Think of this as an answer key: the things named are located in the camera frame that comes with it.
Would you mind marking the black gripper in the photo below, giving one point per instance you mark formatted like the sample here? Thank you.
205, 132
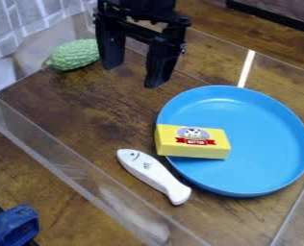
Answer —
154, 23

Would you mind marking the white wooden fish toy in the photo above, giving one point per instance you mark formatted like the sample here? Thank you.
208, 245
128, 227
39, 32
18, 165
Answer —
149, 170

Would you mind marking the green bumpy gourd toy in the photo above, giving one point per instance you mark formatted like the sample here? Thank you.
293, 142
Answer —
74, 54

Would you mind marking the clear acrylic barrier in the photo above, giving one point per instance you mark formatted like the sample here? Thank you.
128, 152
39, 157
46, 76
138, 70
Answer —
154, 227

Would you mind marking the yellow butter block toy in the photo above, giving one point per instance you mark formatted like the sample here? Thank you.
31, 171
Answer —
190, 142

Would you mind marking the blue round plastic tray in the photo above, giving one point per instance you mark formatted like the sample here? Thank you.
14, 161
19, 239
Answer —
265, 133

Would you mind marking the white checkered cloth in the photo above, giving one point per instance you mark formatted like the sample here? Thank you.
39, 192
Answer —
23, 17

